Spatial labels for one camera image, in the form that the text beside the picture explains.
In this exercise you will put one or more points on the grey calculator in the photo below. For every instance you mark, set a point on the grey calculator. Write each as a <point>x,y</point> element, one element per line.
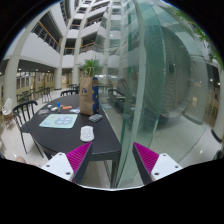
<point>95,117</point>

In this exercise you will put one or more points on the white computer mouse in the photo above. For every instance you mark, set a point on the white computer mouse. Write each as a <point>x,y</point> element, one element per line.
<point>86,134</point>

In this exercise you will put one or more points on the brown paper bag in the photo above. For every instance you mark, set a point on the brown paper bag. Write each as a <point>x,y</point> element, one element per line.
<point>88,93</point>

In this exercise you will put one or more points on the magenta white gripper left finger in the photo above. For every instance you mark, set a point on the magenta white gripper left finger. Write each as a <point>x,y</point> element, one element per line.
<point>70,166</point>

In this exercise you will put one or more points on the light blue mouse pad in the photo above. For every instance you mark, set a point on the light blue mouse pad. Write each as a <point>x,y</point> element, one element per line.
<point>62,121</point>

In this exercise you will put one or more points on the small blue bottle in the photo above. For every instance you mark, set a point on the small blue bottle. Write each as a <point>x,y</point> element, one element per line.
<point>58,106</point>

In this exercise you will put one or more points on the white wicker chair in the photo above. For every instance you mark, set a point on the white wicker chair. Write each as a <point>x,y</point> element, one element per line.
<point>7,110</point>

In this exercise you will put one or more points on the black wooden chair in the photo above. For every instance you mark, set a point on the black wooden chair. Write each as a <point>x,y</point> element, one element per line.
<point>22,114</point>

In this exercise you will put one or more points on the black chair behind table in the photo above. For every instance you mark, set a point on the black chair behind table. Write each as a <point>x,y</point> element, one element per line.
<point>68,92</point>

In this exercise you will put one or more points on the orange flat object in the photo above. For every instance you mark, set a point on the orange flat object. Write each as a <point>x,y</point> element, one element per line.
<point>66,107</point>

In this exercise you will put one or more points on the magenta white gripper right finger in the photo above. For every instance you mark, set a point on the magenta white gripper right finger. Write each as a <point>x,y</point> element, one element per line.
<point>153,166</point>

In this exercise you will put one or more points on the green potted plant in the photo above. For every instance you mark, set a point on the green potted plant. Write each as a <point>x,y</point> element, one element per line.
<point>89,66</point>

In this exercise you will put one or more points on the glass partition panel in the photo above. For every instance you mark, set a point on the glass partition panel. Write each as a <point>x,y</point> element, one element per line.
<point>168,64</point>

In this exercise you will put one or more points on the black round table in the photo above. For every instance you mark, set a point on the black round table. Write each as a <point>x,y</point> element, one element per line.
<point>105,144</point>

